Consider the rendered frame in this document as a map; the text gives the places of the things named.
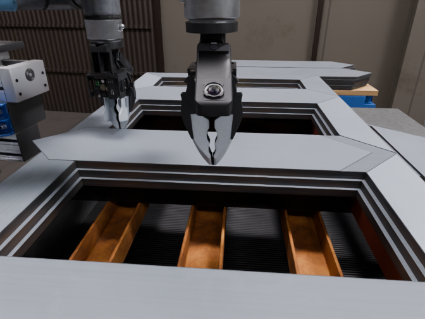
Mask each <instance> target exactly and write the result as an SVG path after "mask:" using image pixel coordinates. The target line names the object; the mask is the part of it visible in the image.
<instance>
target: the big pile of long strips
mask: <svg viewBox="0 0 425 319"><path fill-rule="evenodd" d="M232 61H236V62H237V74H264V75H318V76H319V77H320V78H321V79H322V80H323V81H324V82H325V83H326V84H327V85H328V86H329V87H330V88H331V89H332V90H346V91H351V90H354V89H357V88H360V87H363V86H366V85H367V82H368V81H369V77H371V75H372V73H370V72H362V71H358V70H355V66H354V65H350V64H345V63H337V62H332V61H261V60H232Z"/></svg>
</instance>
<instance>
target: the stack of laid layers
mask: <svg viewBox="0 0 425 319"><path fill-rule="evenodd" d="M185 79H186V78H175V77H162V78H161V79H160V80H159V81H158V82H157V83H156V84H155V85H153V86H173V87H187V84H186V83H185V82H184V80H185ZM236 87H237V88H268V89H306V88H305V87H304V85H303V83H302V82H301V81H300V80H282V79H246V78H239V79H238V83H237V84H236ZM181 104H182V101H173V100H145V99H139V100H138V101H137V102H136V103H135V104H134V106H133V109H132V113H131V115H130V118H129V121H128V123H127V125H126V127H125V128H124V129H132V128H133V127H134V126H135V124H136V123H137V122H138V121H139V120H140V119H141V118H142V116H143V115H159V116H181ZM242 106H243V115H242V118H277V119H301V120H312V122H313V124H314V126H315V127H316V129H317V131H318V132H319V135H322V136H325V137H328V138H330V139H334V140H336V141H340V142H343V143H346V144H350V145H352V146H355V147H359V148H361V149H365V150H367V151H370V152H372V153H371V154H369V155H368V156H366V157H364V158H362V159H360V160H359V161H357V162H356V163H354V164H352V165H350V166H348V167H347V168H345V169H343V170H342V171H324V170H291V169H274V168H241V167H224V166H192V165H158V164H141V163H112V162H98V161H74V163H73V164H72V165H71V166H69V167H68V168H67V169H66V170H65V171H64V172H63V173H62V174H61V175H60V176H59V177H58V178H57V179H56V180H55V181H54V182H53V183H52V184H51V185H50V186H49V187H48V188H47V189H46V190H45V191H44V192H43V193H42V194H41V195H40V196H39V197H38V198H37V199H35V200H34V201H33V202H32V203H31V204H30V205H29V206H28V207H27V208H26V209H25V210H24V211H23V212H22V213H21V214H20V215H18V216H17V217H16V218H15V219H14V220H13V221H12V222H11V223H10V224H9V225H8V226H7V227H6V228H5V229H4V230H3V231H2V232H1V233H0V256H14V257H22V256H23V255H24V254H25V253H26V251H27V250H28V249H29V248H30V246H31V245H32V244H33V243H34V242H35V241H36V240H37V239H38V237H39V236H40V235H41V234H42V233H43V231H45V229H46V228H47V227H48V226H49V224H50V223H51V222H52V221H53V220H54V219H55V218H56V217H57V215H58V214H59V213H60V212H61V210H62V209H63V208H64V207H65V206H66V205H67V204H68V203H69V201H70V200H71V199H72V198H73V196H74V195H75V194H76V193H77V192H78V191H79V190H80V188H81V187H82V186H83V185H90V186H105V187H134V188H148V189H177V190H192V191H221V192H249V193H264V194H293V195H308V196H336V197H356V199H357V200H358V202H359V204H360V206H361V208H362V209H363V211H364V213H365V214H366V216H367V218H368V220H369V221H370V223H371V225H372V226H373V229H374V230H375V232H376V233H377V235H378V237H379V239H380V241H381V242H382V244H383V246H384V247H385V249H386V251H387V253H388V254H389V256H390V258H391V260H392V262H393V263H394V265H395V267H396V268H397V270H398V272H399V274H400V276H401V277H402V279H403V280H406V281H416V282H425V254H424V252H423V251H422V249H421V248H420V247H419V245H418V244H417V242H416V241H415V240H414V238H413V237H412V236H411V234H410V233H409V231H408V230H407V229H406V227H405V225H404V224H403V223H402V221H401V220H400V219H399V217H398V216H397V214H396V213H395V212H394V210H393V209H392V208H391V206H390V205H389V204H388V202H387V200H386V199H385V198H384V197H383V195H382V193H380V191H379V189H378V188H377V187H376V185H375V184H374V182H373V181H372V180H371V178H370V177H369V175H368V174H367V172H368V171H370V170H372V169H373V168H375V167H376V166H378V165H379V164H381V163H382V162H384V161H386V160H387V159H389V158H391V157H392V156H394V155H395V154H396V153H394V152H391V151H388V150H385V149H381V148H379V147H375V146H372V145H369V144H365V143H363V142H359V141H355V140H353V139H349V138H347V137H343V136H340V135H339V134H338V132H337V131H336V130H335V128H334V127H333V126H332V124H331V123H330V121H329V120H328V119H327V117H326V116H325V114H324V113H323V112H322V110H321V108H320V107H319V106H318V105H317V104H309V103H255V102H242Z"/></svg>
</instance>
